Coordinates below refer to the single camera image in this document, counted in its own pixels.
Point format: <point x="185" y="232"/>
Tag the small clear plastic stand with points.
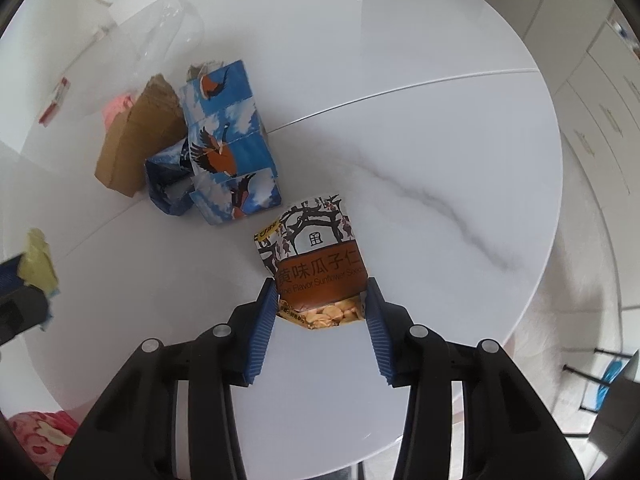
<point x="100" y="35"/>

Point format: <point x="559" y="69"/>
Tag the black metal stand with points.
<point x="580" y="370"/>

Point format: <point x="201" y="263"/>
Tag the pink crumpled paper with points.
<point x="117" y="107"/>

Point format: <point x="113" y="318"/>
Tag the pink patterned cloth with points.
<point x="35" y="435"/>

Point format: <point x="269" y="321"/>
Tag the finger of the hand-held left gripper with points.
<point x="25" y="310"/>
<point x="10" y="272"/>

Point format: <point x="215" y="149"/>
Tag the clear plastic bottle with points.
<point x="170" y="25"/>

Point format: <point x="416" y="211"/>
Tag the grey bin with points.
<point x="620" y="410"/>

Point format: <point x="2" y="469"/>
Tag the crumpled white paper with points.
<point x="197" y="70"/>

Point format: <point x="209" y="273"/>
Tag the red and white small box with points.
<point x="55" y="102"/>

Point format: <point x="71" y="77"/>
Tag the brown crumpled paper bag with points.
<point x="135" y="145"/>

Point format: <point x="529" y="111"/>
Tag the yellow paper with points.
<point x="40" y="260"/>

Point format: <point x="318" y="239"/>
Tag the brown seed snack packet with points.
<point x="315" y="265"/>

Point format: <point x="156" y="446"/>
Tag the beige drawer cabinet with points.
<point x="600" y="110"/>

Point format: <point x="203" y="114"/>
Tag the blue bird print carton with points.
<point x="225" y="155"/>

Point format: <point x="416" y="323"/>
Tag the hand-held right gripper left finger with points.
<point x="260" y="335"/>

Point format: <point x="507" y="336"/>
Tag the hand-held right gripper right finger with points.
<point x="380" y="335"/>

